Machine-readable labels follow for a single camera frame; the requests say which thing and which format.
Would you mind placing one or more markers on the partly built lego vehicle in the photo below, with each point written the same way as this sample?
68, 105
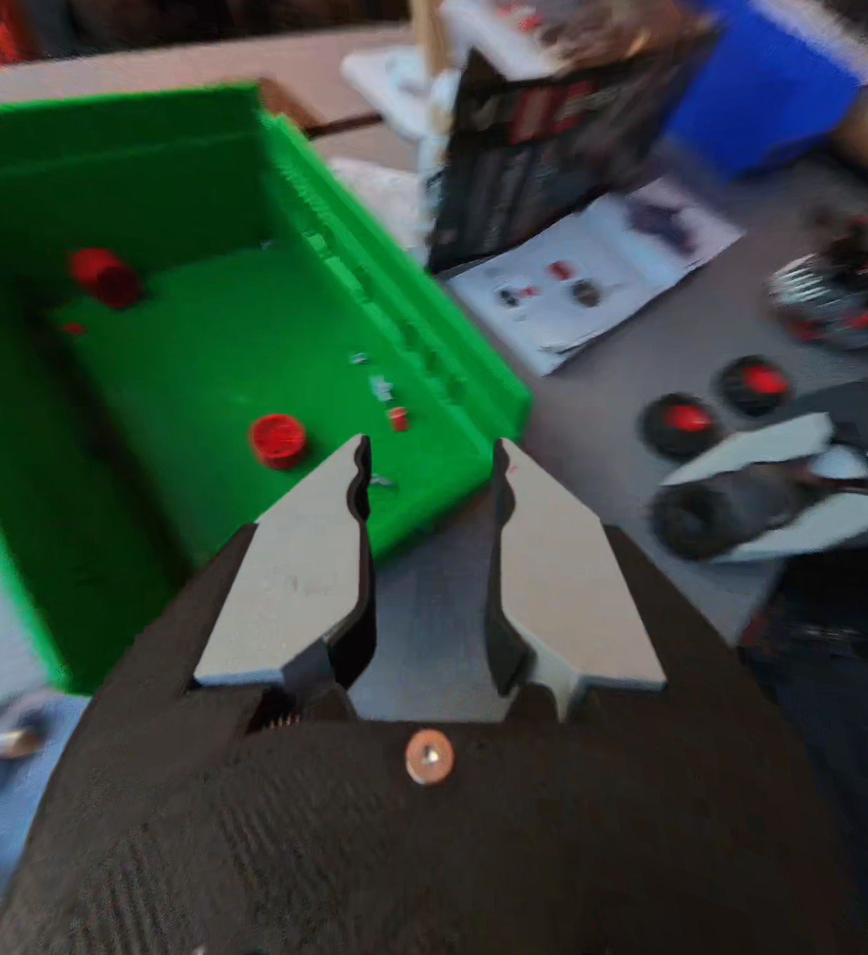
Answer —
844, 298

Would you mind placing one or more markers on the black lego tire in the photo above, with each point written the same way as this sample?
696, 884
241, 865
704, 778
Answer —
717, 511

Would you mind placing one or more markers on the green plastic bin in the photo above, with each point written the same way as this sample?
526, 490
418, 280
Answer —
202, 358

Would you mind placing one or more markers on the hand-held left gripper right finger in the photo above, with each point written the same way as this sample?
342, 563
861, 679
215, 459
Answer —
575, 597

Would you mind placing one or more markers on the wooden stick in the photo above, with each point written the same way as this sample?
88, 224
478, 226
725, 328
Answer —
428, 33

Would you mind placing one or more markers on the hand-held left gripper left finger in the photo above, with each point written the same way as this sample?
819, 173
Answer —
284, 589

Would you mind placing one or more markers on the clear plastic bag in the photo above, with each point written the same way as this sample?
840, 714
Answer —
381, 201

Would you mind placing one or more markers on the black lego wheel red hub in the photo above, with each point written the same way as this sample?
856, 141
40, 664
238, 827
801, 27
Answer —
756, 383
681, 424

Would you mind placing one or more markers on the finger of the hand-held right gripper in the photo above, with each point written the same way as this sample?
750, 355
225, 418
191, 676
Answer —
754, 446
822, 526

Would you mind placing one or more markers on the lego instruction booklet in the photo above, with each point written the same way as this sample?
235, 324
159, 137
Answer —
598, 283

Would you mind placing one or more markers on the white tray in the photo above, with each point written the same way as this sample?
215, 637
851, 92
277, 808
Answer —
389, 82

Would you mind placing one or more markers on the person's blue jeans leg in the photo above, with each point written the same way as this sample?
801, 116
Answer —
1, 791

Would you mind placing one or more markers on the blue plastic bin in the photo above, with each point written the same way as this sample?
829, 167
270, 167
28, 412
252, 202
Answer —
762, 82

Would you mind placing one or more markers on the brown mat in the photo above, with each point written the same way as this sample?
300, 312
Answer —
307, 112

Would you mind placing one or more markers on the black lego box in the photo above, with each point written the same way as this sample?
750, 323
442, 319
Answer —
553, 149

